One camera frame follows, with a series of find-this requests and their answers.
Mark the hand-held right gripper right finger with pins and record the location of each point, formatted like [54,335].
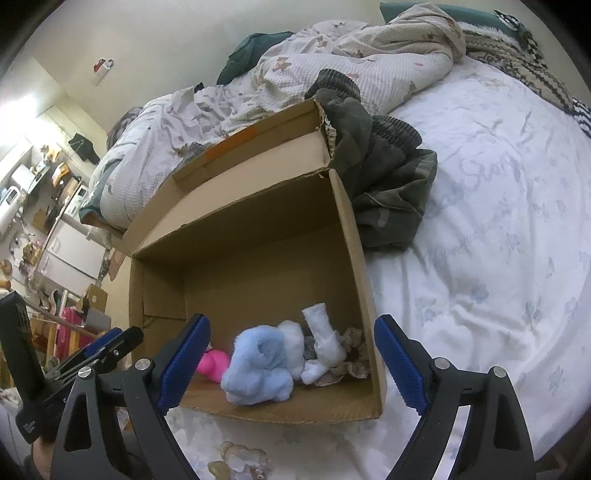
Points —
[400,364]

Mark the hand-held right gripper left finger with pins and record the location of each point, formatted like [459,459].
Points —
[182,364]

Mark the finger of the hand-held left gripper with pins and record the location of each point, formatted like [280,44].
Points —
[104,342]
[124,342]

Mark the beige scrunchie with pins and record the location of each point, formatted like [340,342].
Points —
[353,339]
[351,371]

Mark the light blue fluffy scrunchie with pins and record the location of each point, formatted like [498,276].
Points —
[256,364]

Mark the white sock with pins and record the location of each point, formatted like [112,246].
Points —
[323,332]

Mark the brown cardboard box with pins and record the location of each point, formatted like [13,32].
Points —
[258,258]

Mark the pink storage crate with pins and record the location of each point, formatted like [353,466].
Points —
[71,330]

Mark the small cardboard floor box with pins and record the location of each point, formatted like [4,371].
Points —
[96,300]

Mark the white floor cabinet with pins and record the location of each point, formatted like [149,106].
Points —
[74,254]

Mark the small clear packet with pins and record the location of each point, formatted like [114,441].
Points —
[240,461]

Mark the white water heater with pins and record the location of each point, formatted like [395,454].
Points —
[10,207]

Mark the dark green garment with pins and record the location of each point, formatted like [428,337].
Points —
[383,184]

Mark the black hanging garment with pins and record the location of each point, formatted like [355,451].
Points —
[84,146]

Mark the crumpled beige printed duvet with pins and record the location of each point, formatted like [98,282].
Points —
[369,60]

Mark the black white striped cloth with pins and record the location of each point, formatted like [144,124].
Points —
[581,113]

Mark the dark teal cushion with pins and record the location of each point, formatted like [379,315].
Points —
[249,55]

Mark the patterned knit blanket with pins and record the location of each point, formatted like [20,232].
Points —
[517,64]

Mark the teal pillow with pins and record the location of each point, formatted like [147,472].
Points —
[443,10]

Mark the white wall hook rack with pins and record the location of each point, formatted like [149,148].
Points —
[102,69]

